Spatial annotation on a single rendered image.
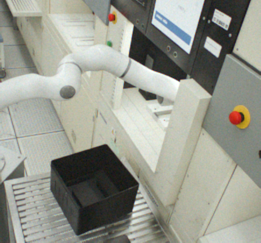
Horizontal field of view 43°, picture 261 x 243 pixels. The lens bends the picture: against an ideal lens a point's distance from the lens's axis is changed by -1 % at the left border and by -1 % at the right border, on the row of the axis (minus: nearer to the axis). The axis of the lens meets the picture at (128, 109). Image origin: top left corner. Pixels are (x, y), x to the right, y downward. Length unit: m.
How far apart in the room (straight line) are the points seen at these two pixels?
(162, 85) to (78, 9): 2.04
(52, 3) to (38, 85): 1.89
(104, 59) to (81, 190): 0.61
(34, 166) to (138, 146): 1.26
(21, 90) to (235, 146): 0.80
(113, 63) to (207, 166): 0.51
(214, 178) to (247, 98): 0.33
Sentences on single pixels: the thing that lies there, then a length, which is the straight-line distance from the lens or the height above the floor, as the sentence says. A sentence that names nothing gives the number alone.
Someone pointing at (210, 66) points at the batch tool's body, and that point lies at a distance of 1.11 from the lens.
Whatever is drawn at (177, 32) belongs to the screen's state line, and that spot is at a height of 1.51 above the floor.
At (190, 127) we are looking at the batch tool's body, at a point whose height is 1.28.
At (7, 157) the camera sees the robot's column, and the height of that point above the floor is 0.76.
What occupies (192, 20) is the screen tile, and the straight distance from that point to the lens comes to 1.17.
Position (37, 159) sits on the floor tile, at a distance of 2.78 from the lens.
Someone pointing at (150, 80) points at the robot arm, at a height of 1.30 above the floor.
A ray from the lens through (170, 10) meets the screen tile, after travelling 1.29.
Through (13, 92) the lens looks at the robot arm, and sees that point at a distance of 1.35.
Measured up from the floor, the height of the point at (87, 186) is 0.77.
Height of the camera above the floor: 1.93
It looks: 34 degrees down
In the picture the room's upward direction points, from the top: 11 degrees clockwise
